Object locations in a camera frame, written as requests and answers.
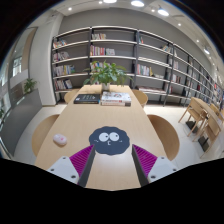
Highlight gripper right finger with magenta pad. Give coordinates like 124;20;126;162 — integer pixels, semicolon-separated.
132;145;177;186

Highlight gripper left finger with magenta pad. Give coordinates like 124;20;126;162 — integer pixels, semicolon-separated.
47;145;95;187

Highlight white pink computer mouse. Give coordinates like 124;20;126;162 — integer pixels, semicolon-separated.
53;134;67;146

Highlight dark cartoon face mouse pad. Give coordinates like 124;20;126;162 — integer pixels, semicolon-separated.
89;126;130;156

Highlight wooden chair near right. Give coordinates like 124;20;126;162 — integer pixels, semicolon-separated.
148;115;180;160

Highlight wooden chair near left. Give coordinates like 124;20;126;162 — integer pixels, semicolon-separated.
32;114;59;156

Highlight black book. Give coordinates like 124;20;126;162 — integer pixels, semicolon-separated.
73;94;100;104

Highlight wooden chair far right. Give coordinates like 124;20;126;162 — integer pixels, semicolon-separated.
132;89;148;107

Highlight wooden chair far left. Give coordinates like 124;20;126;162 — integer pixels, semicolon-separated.
64;89;79;103

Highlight stack of white red books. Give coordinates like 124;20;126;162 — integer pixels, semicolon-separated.
101;91;132;106

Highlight grey low partition left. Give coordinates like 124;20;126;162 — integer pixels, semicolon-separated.
0;89;42;155

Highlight wooden side table right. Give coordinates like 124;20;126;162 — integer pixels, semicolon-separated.
182;97;221;133

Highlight small potted plant left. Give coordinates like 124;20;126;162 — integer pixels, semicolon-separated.
24;78;37;94

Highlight green potted plant white pot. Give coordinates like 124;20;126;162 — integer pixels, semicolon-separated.
83;61;131;91

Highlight large grey wall bookshelf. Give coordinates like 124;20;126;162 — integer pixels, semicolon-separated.
51;26;223;106

